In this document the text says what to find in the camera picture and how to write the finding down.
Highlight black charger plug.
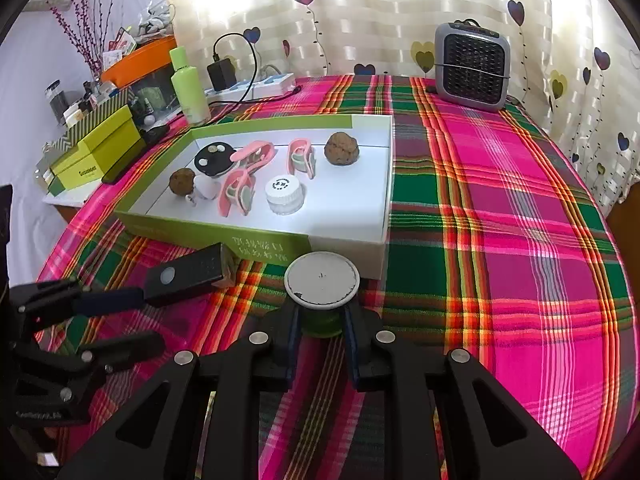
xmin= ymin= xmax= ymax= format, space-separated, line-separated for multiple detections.
xmin=207 ymin=57 xmax=237 ymax=92

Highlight orange storage bin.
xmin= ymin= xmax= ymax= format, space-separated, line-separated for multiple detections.
xmin=99 ymin=35 xmax=177 ymax=88

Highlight striped patterned box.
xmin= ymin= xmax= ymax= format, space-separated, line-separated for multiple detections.
xmin=52 ymin=91 xmax=135 ymax=148

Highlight lime green cardboard box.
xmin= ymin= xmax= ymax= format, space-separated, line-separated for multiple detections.
xmin=49 ymin=105 xmax=147 ymax=197

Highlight white and blue power strip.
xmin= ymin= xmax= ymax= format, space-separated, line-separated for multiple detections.
xmin=201 ymin=72 xmax=296 ymax=106

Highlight black round compact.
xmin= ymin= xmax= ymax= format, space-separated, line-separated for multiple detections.
xmin=193 ymin=142 xmax=237 ymax=179

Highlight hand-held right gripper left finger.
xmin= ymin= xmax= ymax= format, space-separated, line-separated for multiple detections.
xmin=55 ymin=305 xmax=304 ymax=480

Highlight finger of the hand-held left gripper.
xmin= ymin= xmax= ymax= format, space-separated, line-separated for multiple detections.
xmin=14 ymin=331 xmax=167 ymax=378
xmin=9 ymin=277 xmax=153 ymax=332

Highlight pink flower branches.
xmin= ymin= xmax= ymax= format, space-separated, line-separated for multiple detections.
xmin=49 ymin=0 xmax=112 ymax=77

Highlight green jar with white lid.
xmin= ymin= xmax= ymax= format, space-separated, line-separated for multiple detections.
xmin=283 ymin=252 xmax=361 ymax=339

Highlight pink hair clip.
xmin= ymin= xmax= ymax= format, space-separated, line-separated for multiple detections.
xmin=219 ymin=170 xmax=259 ymax=219
xmin=230 ymin=140 xmax=275 ymax=172
xmin=285 ymin=138 xmax=319 ymax=180

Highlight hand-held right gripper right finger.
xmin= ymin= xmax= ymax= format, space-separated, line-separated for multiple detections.
xmin=342 ymin=305 xmax=584 ymax=480

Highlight black smartphone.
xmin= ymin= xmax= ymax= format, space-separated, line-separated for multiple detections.
xmin=102 ymin=125 xmax=169 ymax=184

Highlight heart print curtain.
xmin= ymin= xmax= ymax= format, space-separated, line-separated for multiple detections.
xmin=162 ymin=0 xmax=640 ymax=218

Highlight white round ribbed cap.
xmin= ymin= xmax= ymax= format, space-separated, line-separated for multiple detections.
xmin=264 ymin=174 xmax=305 ymax=216

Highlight large brown walnut ball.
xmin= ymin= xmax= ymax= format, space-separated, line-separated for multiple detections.
xmin=323 ymin=131 xmax=362 ymax=165

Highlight white bundle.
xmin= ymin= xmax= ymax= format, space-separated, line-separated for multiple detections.
xmin=136 ymin=1 xmax=177 ymax=42

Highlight small brown walnut ball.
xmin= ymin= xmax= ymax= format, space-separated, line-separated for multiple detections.
xmin=169 ymin=168 xmax=197 ymax=197

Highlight grey portable heater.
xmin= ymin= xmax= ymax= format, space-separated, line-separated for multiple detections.
xmin=433 ymin=19 xmax=512 ymax=114

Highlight green and white tray box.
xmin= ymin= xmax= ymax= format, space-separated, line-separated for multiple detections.
xmin=114 ymin=114 xmax=396 ymax=281

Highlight pink plaid tablecloth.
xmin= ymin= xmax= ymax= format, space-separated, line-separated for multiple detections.
xmin=35 ymin=74 xmax=632 ymax=480

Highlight black cable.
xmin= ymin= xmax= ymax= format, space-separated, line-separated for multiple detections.
xmin=165 ymin=32 xmax=305 ymax=126

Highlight wooden cabinet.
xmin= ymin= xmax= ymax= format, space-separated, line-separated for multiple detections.
xmin=606 ymin=195 xmax=640 ymax=281

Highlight light green lotion bottle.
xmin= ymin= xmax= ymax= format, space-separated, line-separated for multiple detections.
xmin=169 ymin=47 xmax=211 ymax=126

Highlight glass jar with black lid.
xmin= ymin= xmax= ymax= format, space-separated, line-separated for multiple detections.
xmin=44 ymin=79 xmax=67 ymax=125

